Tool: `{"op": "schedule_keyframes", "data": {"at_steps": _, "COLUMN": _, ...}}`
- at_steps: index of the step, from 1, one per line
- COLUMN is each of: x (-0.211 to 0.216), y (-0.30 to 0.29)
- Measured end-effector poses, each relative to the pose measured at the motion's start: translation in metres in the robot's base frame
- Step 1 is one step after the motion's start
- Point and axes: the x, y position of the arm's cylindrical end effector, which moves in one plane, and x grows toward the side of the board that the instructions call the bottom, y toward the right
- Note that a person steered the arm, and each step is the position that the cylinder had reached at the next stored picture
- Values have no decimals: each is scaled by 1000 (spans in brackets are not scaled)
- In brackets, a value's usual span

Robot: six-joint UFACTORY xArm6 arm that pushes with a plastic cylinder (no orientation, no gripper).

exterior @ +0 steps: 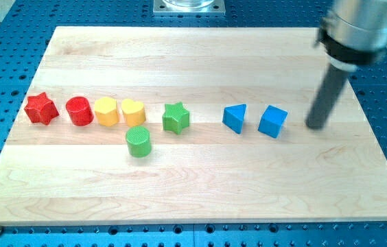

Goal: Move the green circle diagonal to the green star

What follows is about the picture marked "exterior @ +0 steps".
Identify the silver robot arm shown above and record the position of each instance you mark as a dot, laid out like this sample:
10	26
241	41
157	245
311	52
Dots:
354	33

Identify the green star block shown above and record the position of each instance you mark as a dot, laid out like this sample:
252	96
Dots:
175	118

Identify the red star block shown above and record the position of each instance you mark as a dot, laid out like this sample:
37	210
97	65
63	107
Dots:
40	109

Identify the blue triangle block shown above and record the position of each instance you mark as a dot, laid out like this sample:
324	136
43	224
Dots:
233	117

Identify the green cylinder block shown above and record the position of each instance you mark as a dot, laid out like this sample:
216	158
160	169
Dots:
138	141

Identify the yellow heart block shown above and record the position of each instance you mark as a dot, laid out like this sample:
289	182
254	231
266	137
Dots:
134	112

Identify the wooden board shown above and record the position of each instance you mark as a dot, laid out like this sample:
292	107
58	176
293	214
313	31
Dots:
62	174

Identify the blue cube block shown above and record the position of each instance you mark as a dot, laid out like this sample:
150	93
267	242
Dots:
272	121

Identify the yellow hexagon block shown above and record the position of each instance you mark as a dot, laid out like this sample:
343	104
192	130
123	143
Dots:
106	111

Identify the red cylinder block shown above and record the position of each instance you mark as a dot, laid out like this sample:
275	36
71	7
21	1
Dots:
79	111

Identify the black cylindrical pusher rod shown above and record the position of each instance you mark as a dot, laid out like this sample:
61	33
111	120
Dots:
326	97

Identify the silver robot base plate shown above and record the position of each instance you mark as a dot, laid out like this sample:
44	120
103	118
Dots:
188	7

